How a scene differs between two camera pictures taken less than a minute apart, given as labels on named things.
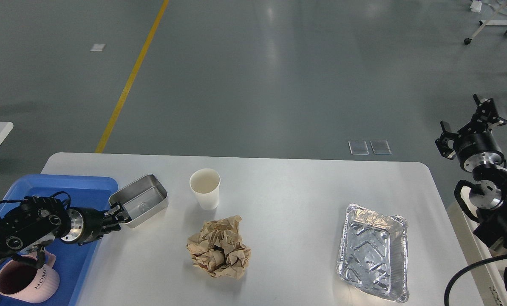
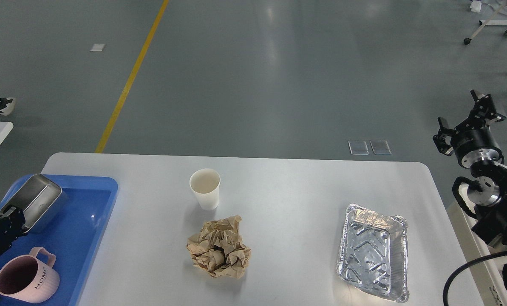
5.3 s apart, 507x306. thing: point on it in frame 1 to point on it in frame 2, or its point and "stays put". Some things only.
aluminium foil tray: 373,258 stays put
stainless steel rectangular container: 143,199 to 35,196
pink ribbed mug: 21,281 stays put
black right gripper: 477,146 stays put
